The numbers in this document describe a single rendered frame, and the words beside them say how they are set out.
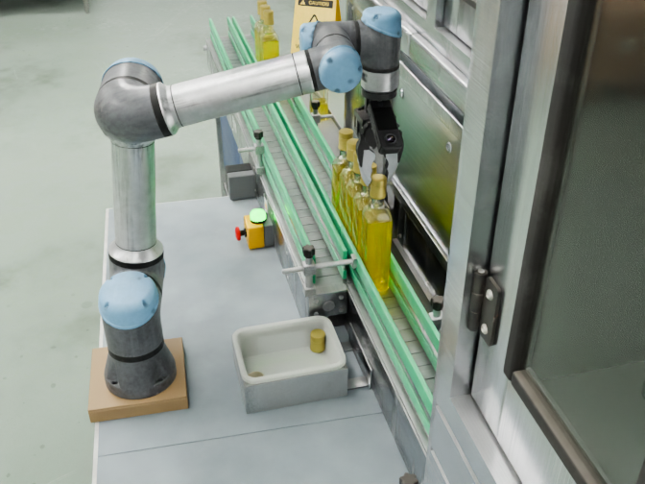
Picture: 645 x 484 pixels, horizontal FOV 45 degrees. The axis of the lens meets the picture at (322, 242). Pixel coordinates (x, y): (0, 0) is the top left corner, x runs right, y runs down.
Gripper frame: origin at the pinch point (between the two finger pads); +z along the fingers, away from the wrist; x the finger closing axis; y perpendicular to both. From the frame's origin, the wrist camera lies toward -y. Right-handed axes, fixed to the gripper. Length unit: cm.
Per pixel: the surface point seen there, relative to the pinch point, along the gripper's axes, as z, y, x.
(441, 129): -11.5, -2.2, -12.4
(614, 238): -54, -102, 21
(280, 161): 27, 65, 8
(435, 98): -16.6, 1.6, -11.9
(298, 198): 27, 43, 8
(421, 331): 24.0, -22.0, -3.1
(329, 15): 72, 334, -81
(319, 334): 33.9, -6.3, 14.6
